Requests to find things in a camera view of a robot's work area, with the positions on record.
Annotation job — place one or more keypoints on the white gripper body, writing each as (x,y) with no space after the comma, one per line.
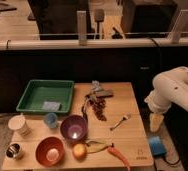
(157,104)

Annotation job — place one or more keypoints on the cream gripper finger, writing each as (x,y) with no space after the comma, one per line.
(155,121)

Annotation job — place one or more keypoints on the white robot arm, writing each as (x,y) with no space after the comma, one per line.
(168,87)

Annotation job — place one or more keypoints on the blue device on floor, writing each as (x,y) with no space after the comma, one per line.
(156,146)

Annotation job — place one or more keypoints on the orange carrot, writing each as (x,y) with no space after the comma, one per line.
(117,154)

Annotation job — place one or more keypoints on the dark rectangular block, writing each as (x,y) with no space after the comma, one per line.
(104,93)

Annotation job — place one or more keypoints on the crumpled clear plastic wrapper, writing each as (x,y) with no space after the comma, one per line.
(96,86)

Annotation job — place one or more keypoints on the banana peel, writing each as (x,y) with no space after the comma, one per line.
(94,146)

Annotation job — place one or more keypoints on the purple bowl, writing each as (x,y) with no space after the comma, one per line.
(74,128)

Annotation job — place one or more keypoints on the yellow red apple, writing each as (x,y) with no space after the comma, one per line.
(79,151)

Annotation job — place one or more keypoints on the small blue cup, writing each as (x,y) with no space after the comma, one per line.
(51,120)

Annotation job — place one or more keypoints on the green plastic tray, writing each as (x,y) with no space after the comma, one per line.
(44,96)

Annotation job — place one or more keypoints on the red bowl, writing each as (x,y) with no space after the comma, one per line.
(49,151)

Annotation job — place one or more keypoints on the white paper cup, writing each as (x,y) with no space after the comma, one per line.
(18,124)

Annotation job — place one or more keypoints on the steel metal cup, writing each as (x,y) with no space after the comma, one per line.
(14,151)

